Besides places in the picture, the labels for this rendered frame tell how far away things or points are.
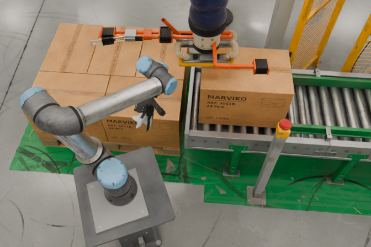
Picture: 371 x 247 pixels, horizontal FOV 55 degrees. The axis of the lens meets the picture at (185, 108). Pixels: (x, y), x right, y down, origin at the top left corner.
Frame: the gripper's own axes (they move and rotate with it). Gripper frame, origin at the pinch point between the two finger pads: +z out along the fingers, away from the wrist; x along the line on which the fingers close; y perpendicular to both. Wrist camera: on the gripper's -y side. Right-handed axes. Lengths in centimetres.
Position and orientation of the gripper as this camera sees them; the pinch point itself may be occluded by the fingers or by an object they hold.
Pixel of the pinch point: (143, 130)
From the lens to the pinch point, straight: 186.8
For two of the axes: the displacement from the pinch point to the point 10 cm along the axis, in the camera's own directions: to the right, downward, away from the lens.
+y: -9.2, -2.7, 2.9
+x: -2.6, -1.6, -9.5
